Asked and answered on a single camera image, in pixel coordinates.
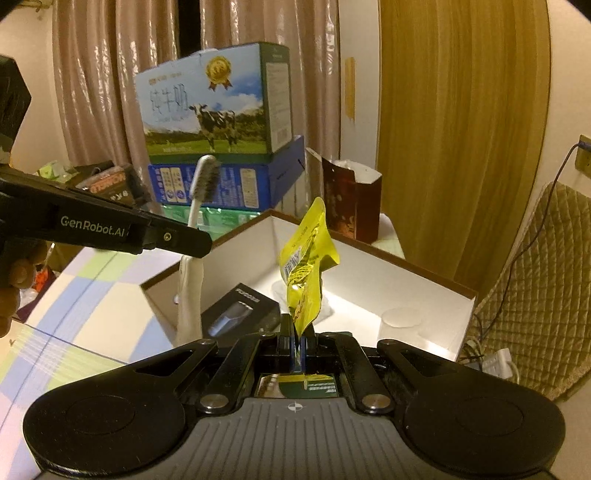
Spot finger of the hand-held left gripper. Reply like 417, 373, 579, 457
0, 165, 214, 260

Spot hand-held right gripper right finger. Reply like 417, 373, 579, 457
298, 319, 459, 414

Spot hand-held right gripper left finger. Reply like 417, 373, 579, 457
134, 314, 296, 413

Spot white toothbrush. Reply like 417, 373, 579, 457
174, 154, 222, 348

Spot brown cardboard box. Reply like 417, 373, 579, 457
140, 209, 477, 366

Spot yellow foil packet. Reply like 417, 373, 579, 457
279, 196, 341, 337

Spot plaid cloth desktop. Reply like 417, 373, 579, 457
0, 247, 218, 446

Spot person's left hand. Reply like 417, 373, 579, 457
0, 240, 48, 339

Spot green basket of snacks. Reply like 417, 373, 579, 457
69, 161, 153, 209

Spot small black box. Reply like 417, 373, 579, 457
201, 282, 281, 337

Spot light green packet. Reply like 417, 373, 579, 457
39, 159, 79, 182

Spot green drink pack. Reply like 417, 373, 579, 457
161, 204, 262, 234

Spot beige curtain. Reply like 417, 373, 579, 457
52, 0, 341, 171

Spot white power strip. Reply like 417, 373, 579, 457
464, 339, 520, 381

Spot blue carton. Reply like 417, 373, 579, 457
148, 135, 306, 209

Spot cow print milk carton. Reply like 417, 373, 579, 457
134, 41, 297, 165

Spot dark red paper bag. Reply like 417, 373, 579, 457
320, 156, 383, 244

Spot quilted chair cushion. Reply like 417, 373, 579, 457
475, 181, 591, 403

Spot wooden door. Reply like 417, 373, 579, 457
378, 0, 552, 287

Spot yellow paper strip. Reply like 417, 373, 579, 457
344, 56, 357, 121

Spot purple cable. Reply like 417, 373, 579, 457
478, 143, 583, 352

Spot wall socket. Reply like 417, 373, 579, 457
574, 135, 591, 174

